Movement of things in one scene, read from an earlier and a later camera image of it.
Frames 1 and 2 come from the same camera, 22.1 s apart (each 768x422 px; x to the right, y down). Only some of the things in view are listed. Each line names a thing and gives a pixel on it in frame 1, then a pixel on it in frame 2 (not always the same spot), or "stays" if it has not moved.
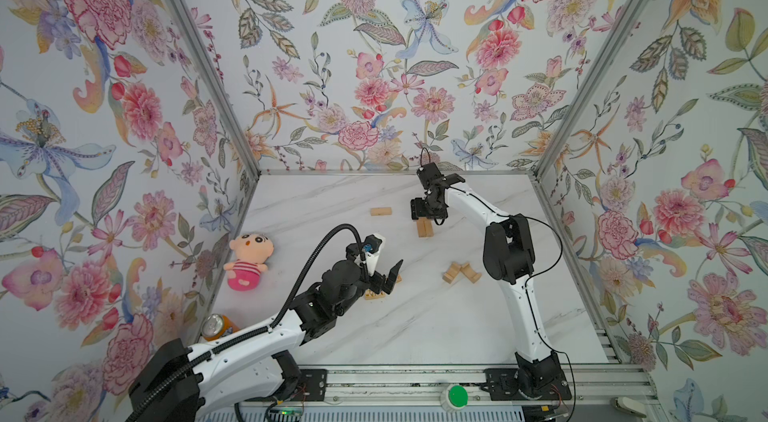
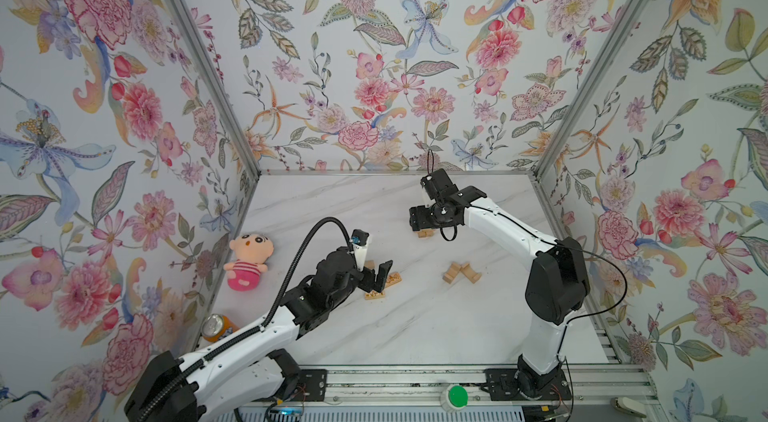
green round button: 458,396 stays
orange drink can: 217,326 stays
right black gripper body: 424,208 to 426,218
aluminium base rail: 597,385 stays
